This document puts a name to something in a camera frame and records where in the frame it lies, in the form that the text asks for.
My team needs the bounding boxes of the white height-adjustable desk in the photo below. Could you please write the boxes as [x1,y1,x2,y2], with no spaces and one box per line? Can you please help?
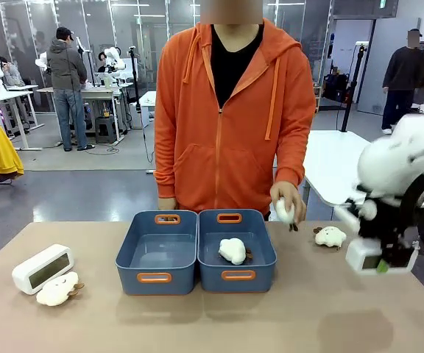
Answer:
[0,89,45,152]

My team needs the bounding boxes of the person's right hand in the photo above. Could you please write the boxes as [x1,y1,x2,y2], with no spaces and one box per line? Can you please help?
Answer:
[158,197,178,212]

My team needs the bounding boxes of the person's left forearm orange sleeve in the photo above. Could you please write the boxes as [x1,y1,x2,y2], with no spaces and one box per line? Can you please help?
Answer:
[270,91,317,190]

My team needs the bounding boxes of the yellow garment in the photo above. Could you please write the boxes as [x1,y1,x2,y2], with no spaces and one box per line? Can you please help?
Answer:
[0,118,25,178]

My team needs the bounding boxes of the man in grey hoodie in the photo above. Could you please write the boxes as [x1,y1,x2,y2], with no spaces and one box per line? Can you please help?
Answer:
[46,26,96,153]

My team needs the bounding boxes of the person's right forearm orange sleeve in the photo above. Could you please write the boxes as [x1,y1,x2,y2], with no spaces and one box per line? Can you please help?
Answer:
[153,110,183,201]

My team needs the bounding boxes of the white sheep plush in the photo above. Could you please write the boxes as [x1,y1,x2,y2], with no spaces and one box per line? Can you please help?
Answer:
[274,197,300,233]
[312,225,348,252]
[35,271,85,307]
[217,237,254,266]

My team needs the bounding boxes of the person's left hand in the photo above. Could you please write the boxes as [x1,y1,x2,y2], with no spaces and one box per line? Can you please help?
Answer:
[269,181,308,225]

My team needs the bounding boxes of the person in dark sweater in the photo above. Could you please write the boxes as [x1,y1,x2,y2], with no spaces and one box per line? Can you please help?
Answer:
[381,28,424,135]

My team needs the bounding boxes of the black bags pile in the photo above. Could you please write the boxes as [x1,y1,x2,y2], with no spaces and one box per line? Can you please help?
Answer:
[323,72,352,103]

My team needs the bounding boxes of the white background table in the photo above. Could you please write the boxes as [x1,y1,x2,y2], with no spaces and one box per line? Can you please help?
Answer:
[303,129,424,209]

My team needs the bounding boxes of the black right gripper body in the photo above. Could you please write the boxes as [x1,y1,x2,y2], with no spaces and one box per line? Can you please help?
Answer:
[346,196,420,266]

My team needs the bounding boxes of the black tripod stand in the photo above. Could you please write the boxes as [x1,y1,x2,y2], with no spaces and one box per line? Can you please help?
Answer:
[339,41,368,133]

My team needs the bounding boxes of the seated person black hair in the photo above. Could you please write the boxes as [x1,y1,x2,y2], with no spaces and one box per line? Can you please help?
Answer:
[96,51,114,74]

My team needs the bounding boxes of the grey work desk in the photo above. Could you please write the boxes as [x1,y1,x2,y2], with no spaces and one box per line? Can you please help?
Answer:
[36,85,125,145]

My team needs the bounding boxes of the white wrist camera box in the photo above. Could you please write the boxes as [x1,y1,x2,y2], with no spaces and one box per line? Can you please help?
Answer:
[334,200,378,234]

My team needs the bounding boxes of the person in orange hoodie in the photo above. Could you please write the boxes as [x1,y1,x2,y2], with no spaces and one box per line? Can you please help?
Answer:
[153,16,317,222]

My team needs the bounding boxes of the blue basket orange handles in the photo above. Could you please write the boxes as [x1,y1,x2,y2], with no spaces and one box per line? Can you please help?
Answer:
[197,208,278,294]
[115,210,199,296]

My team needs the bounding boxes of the white digital clock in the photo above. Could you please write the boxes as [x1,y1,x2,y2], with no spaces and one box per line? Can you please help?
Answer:
[11,243,74,296]
[344,238,419,277]

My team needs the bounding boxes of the black camera stand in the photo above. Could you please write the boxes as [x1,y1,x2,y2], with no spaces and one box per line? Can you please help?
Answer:
[127,45,144,113]

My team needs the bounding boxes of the black plastic stool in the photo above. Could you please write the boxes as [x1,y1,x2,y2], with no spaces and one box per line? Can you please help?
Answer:
[94,116,119,145]

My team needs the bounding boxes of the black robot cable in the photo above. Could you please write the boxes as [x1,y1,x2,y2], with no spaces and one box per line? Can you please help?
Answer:
[391,173,424,246]

